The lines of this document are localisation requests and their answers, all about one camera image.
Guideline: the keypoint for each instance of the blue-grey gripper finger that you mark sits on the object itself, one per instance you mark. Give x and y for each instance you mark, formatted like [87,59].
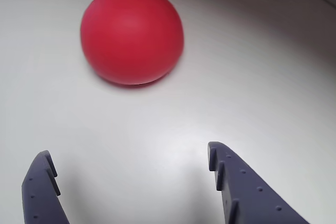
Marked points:
[39,197]
[252,200]

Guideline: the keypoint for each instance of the red ball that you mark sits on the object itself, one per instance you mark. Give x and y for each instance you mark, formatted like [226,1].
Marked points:
[131,35]

